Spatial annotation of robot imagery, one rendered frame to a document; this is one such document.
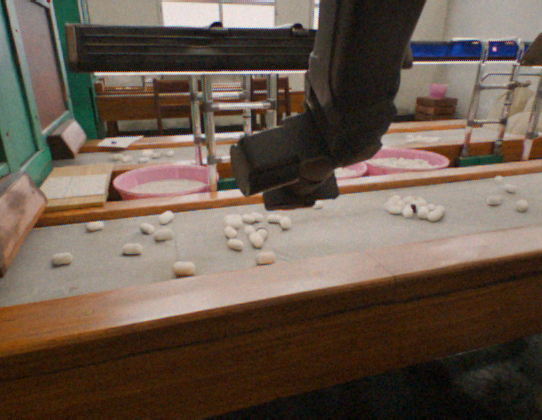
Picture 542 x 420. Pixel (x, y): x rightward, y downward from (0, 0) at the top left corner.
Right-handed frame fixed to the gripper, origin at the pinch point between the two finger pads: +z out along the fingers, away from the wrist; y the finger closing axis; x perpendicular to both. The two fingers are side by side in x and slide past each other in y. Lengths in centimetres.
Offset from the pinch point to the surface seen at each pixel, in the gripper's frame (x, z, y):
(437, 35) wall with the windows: -388, 392, -440
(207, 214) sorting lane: -8.6, 29.2, 8.6
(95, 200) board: -15.0, 31.1, 31.6
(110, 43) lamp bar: -29.3, 0.4, 22.8
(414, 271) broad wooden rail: 13.7, -1.4, -17.8
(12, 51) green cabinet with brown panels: -53, 31, 47
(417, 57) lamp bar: -63, 46, -74
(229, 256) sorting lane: 4.8, 13.2, 7.5
